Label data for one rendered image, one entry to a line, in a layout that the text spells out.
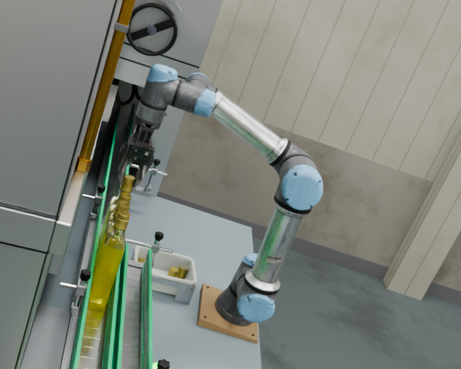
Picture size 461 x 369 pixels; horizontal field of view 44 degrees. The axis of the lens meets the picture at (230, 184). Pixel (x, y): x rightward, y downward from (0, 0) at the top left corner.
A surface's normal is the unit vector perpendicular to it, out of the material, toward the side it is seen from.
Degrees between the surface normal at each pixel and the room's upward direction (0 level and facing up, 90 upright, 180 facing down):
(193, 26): 90
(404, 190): 90
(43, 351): 0
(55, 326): 0
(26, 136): 90
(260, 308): 100
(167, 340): 0
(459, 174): 90
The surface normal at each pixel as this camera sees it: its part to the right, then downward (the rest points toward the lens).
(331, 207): 0.00, 0.37
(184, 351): 0.34, -0.88
